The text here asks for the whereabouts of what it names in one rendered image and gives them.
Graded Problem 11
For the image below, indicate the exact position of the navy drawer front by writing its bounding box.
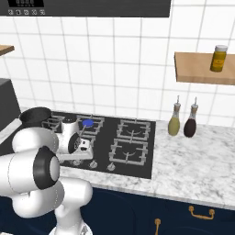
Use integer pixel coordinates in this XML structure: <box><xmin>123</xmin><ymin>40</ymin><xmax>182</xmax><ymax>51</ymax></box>
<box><xmin>165</xmin><ymin>199</ymin><xmax>235</xmax><ymax>235</ymax></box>

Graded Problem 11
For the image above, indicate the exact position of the black range hood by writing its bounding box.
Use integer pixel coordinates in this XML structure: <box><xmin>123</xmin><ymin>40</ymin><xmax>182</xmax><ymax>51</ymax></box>
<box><xmin>0</xmin><ymin>0</ymin><xmax>172</xmax><ymax>18</ymax></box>

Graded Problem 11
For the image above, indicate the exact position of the yellow spice jar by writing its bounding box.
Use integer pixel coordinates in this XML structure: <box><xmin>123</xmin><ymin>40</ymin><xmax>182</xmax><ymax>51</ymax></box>
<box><xmin>209</xmin><ymin>44</ymin><xmax>229</xmax><ymax>73</ymax></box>

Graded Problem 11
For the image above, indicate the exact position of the gold cupboard door handle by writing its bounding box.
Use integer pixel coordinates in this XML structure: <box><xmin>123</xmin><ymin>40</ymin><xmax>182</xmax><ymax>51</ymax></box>
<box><xmin>153</xmin><ymin>218</ymin><xmax>162</xmax><ymax>235</ymax></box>

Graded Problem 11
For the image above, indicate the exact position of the black gas hob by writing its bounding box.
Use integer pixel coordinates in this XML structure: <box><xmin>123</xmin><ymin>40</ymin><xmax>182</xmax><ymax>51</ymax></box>
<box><xmin>0</xmin><ymin>110</ymin><xmax>157</xmax><ymax>180</ymax></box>

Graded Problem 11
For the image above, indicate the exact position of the large wooden wall shelf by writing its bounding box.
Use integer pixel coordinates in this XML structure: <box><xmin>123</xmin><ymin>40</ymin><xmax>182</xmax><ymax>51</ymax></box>
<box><xmin>173</xmin><ymin>51</ymin><xmax>235</xmax><ymax>86</ymax></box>

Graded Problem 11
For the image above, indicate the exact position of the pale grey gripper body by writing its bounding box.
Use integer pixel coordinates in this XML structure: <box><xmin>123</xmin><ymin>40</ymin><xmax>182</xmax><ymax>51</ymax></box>
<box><xmin>56</xmin><ymin>150</ymin><xmax>94</xmax><ymax>162</ymax></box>

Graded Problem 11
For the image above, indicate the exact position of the gold drawer handle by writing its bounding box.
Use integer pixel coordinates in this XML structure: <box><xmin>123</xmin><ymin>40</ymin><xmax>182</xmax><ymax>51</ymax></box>
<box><xmin>188</xmin><ymin>205</ymin><xmax>216</xmax><ymax>220</ymax></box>

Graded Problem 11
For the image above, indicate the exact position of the small wooden wall shelf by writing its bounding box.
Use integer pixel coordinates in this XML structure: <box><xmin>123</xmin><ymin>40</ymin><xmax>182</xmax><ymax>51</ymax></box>
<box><xmin>0</xmin><ymin>44</ymin><xmax>16</xmax><ymax>57</ymax></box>

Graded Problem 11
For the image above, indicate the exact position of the black cooking pot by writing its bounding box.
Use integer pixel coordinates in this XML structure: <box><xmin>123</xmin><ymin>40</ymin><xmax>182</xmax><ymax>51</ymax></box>
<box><xmin>18</xmin><ymin>106</ymin><xmax>53</xmax><ymax>129</ymax></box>

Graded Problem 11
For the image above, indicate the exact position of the navy cupboard door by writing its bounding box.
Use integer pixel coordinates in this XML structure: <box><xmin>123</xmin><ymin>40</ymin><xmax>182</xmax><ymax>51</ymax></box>
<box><xmin>80</xmin><ymin>186</ymin><xmax>168</xmax><ymax>235</ymax></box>

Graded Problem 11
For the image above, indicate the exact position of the yellow oil bottle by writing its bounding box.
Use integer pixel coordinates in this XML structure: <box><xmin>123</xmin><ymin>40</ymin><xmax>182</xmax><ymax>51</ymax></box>
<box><xmin>167</xmin><ymin>95</ymin><xmax>182</xmax><ymax>137</ymax></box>

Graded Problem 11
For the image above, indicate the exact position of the dark vinegar bottle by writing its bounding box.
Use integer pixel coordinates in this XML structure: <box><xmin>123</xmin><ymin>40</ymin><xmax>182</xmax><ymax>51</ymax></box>
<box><xmin>183</xmin><ymin>96</ymin><xmax>199</xmax><ymax>139</ymax></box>

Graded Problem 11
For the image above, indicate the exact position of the dark grey appliance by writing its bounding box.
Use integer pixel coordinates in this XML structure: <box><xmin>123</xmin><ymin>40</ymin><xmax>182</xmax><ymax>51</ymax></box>
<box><xmin>0</xmin><ymin>77</ymin><xmax>22</xmax><ymax>133</ymax></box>

